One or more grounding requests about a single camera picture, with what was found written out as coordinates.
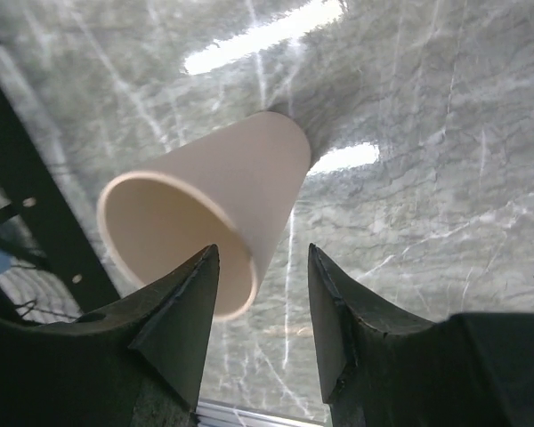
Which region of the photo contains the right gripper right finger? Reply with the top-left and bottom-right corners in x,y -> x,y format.
308,246 -> 534,426

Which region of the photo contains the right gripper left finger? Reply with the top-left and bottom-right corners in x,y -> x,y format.
0,245 -> 219,426

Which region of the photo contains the beige plastic cup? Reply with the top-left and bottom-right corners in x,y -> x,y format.
97,111 -> 312,321

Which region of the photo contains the aluminium mounting rail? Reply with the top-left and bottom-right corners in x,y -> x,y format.
196,399 -> 332,427

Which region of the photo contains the black wire dish rack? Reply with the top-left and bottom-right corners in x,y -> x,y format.
0,87 -> 119,324

